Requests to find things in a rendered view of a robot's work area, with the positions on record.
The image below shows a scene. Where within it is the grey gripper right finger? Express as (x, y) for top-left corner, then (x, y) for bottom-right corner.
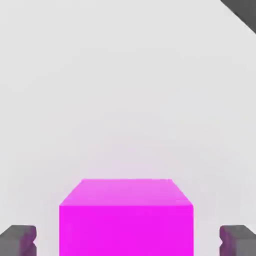
(219, 224), (256, 256)

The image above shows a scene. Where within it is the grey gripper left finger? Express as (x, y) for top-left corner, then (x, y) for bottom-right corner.
(0, 224), (38, 256)

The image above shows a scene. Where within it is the small magenta cube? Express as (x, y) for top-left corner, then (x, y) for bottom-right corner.
(58, 178), (194, 256)

